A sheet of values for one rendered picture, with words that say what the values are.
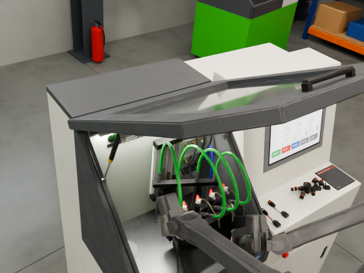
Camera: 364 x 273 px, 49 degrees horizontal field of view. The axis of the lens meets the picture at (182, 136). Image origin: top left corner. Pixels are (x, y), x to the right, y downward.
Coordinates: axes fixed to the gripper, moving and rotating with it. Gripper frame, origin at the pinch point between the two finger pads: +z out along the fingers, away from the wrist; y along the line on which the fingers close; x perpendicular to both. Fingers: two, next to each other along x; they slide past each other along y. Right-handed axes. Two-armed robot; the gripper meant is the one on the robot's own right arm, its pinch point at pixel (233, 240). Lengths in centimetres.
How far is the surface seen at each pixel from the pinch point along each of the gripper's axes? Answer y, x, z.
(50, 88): 73, 57, 32
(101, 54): 205, -21, 362
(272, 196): 10, -44, 42
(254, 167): 26, -32, 32
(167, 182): 25.3, 10.4, 40.7
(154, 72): 78, 9, 38
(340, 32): 225, -414, 360
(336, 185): 9, -83, 40
